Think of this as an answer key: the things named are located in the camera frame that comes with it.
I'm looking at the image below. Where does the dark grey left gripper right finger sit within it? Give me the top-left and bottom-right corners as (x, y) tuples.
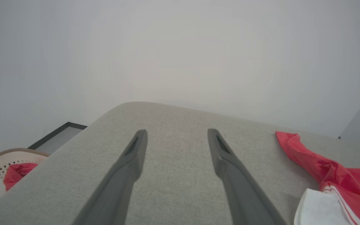
(207, 128), (288, 225)

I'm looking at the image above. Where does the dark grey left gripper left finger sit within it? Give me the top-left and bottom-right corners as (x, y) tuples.
(73, 130), (148, 225)

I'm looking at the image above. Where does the red basketball jersey number 23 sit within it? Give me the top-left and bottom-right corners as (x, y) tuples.
(276, 131), (360, 225)

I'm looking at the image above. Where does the red cloth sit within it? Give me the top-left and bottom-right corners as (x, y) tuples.
(3, 162), (39, 192)

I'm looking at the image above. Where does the black framed grey panel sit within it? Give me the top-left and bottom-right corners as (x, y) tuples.
(27, 122), (88, 154)

